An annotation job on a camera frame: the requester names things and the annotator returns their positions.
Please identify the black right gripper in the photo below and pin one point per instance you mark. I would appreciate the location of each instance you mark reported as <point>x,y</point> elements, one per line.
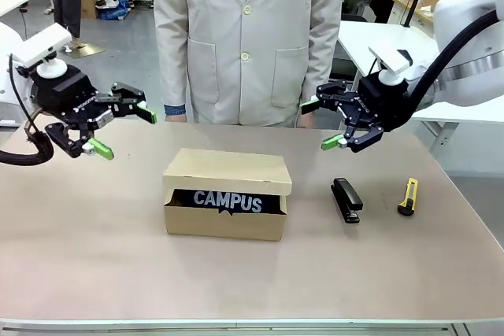
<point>378,104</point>

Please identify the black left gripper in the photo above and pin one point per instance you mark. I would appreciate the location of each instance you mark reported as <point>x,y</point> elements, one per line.
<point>67,94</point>

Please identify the navy CAMPUS pencil case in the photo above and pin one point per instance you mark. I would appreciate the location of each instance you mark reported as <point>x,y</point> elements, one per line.
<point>228,202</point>

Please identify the brown cardboard box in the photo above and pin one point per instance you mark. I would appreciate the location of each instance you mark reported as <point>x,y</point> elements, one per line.
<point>224,226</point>

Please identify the person's left forearm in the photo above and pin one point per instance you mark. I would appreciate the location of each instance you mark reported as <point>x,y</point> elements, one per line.
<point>323,52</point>

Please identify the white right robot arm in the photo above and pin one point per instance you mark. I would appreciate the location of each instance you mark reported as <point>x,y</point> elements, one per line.
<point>472,72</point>

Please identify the person's right forearm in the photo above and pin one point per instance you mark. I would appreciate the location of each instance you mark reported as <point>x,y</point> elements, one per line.
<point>171,76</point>

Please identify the person's left hand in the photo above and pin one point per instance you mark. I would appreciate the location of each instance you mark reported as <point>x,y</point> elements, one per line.
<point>305,120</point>

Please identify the person's right hand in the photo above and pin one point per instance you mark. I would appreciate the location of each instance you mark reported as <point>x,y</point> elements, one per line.
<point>175,118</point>

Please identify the gold floor plate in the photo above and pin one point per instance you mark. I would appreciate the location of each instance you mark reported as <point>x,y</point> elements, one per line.
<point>86,50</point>

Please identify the white background table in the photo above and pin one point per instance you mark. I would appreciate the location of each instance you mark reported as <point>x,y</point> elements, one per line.
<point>378,45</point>

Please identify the black stapler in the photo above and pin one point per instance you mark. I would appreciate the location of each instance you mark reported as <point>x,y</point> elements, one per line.
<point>347,199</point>

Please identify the yellow black utility knife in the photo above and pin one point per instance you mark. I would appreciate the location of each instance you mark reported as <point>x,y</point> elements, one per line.
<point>408,198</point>

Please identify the blue bag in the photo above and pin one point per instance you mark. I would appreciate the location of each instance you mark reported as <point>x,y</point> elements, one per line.
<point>114,9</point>

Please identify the wooden workbench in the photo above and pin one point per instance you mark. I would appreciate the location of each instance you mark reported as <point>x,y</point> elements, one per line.
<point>411,7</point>

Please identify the person torso in beige coat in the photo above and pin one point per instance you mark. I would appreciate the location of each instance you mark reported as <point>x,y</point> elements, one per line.
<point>244,37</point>

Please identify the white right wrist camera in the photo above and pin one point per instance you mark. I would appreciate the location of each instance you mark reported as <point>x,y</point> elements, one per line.
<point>390,62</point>

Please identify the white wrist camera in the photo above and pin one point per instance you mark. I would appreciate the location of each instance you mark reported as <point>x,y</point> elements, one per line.
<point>41,46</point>
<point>390,62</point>

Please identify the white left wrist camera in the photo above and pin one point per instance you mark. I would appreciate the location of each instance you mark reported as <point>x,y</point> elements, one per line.
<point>41,46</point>

